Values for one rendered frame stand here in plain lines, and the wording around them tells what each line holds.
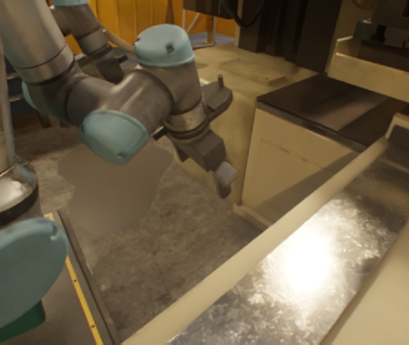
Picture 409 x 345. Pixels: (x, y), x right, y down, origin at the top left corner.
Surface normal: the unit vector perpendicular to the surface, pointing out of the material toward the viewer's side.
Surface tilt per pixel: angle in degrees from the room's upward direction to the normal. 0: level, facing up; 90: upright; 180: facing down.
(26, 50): 105
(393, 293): 0
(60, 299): 0
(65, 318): 0
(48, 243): 98
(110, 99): 27
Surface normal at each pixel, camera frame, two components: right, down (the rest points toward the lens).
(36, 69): 0.23, 0.76
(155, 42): -0.18, -0.55
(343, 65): -0.72, 0.37
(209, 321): 0.06, -0.81
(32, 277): 0.81, 0.47
